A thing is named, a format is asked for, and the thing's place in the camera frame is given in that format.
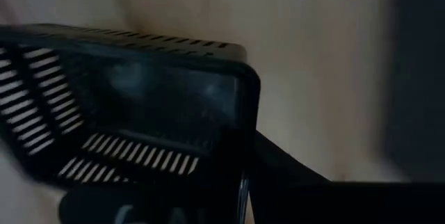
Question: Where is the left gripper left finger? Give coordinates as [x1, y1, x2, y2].
[58, 188, 244, 224]

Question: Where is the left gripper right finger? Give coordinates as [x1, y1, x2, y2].
[248, 129, 445, 224]

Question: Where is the black slotted plastic basket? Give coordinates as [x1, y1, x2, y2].
[20, 23, 248, 63]
[0, 34, 261, 197]

